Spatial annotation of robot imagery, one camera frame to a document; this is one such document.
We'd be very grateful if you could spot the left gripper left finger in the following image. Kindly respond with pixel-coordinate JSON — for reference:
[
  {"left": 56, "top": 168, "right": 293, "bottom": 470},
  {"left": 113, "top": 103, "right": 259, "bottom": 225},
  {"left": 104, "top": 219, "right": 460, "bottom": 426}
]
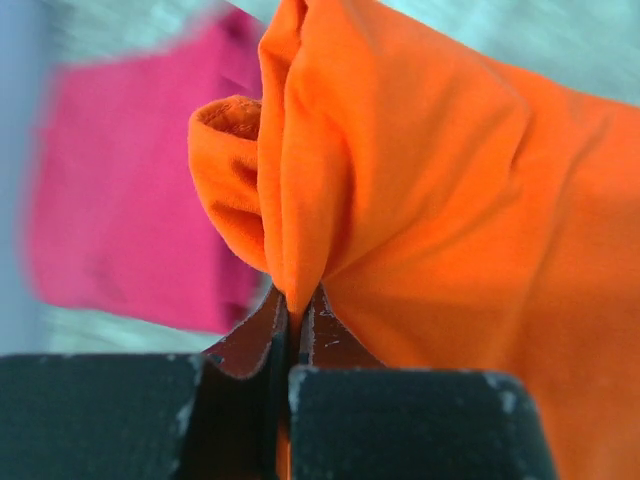
[{"left": 1, "top": 290, "right": 288, "bottom": 479}]

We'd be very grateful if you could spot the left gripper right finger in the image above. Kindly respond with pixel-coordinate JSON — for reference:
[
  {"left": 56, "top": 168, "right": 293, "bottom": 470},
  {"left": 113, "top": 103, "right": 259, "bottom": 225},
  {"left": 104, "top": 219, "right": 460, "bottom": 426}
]
[{"left": 288, "top": 290, "right": 556, "bottom": 479}]

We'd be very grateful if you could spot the orange t shirt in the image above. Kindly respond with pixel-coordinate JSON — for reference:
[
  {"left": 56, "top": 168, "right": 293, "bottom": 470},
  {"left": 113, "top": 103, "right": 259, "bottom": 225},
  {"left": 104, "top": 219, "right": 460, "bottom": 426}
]
[{"left": 188, "top": 1, "right": 639, "bottom": 479}]

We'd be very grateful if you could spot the folded magenta t shirt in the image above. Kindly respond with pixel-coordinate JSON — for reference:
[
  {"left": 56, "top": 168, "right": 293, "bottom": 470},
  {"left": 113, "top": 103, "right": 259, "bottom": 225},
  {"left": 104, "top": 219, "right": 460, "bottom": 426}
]
[{"left": 27, "top": 9, "right": 261, "bottom": 334}]

